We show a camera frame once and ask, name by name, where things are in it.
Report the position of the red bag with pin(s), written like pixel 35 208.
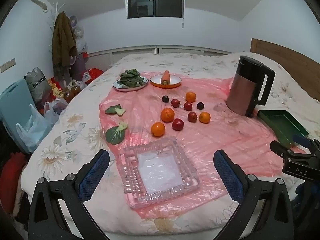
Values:
pixel 93 75

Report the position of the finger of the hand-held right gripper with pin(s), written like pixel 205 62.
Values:
pixel 277 146
pixel 303 140

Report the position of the clear plastic bags on rack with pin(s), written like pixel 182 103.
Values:
pixel 80 38

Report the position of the pile of green leaves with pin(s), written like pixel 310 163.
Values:
pixel 131 78

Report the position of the brown bottles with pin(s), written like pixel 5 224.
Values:
pixel 71 93

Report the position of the pink plastic sheet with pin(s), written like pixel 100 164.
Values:
pixel 212 135

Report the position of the orange rimmed white plate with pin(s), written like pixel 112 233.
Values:
pixel 155 81

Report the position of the white coat rack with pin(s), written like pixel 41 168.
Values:
pixel 56 7

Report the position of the carrot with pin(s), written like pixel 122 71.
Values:
pixel 165 77

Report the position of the wooden headboard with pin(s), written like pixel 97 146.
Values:
pixel 287 55

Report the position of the red cloth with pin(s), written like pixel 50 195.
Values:
pixel 11 180

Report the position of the red plum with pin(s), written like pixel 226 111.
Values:
pixel 188 106
pixel 192 116
pixel 178 124
pixel 175 102

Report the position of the orange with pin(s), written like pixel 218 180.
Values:
pixel 158 129
pixel 167 115
pixel 190 96
pixel 204 117

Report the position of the brown and black electric kettle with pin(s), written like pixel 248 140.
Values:
pixel 242 90

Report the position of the small bok choy leaf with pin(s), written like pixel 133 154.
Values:
pixel 113 110

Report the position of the yellow boxes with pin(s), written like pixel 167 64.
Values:
pixel 56 88

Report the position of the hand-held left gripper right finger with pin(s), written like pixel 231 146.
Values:
pixel 226 172

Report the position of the purple bin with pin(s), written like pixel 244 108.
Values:
pixel 78 66

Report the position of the olive brown coat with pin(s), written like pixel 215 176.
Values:
pixel 62 40

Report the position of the dark purple plum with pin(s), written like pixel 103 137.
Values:
pixel 165 98
pixel 200 105

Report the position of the square clear glass tray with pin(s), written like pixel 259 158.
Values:
pixel 160 171

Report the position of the large bok choy leaf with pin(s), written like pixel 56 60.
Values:
pixel 115 135

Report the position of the green rectangular tray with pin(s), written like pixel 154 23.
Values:
pixel 280 125

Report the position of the white plastic bag with dark contents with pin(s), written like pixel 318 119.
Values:
pixel 56 110

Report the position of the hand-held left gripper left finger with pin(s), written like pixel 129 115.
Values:
pixel 96 172

